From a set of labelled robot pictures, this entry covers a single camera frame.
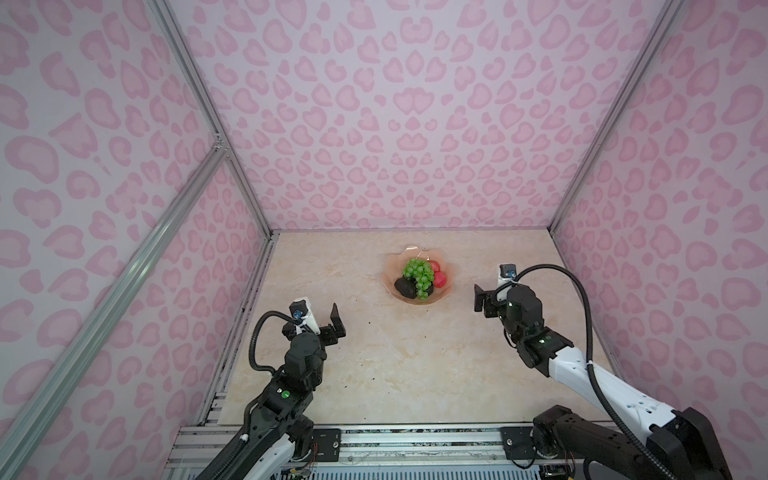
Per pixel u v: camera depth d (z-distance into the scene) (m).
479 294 0.75
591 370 0.50
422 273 0.95
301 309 0.64
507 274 0.69
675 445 0.39
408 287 0.96
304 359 0.56
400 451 0.73
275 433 0.53
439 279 0.98
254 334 0.51
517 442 0.73
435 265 1.03
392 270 1.07
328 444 0.73
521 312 0.60
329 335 0.69
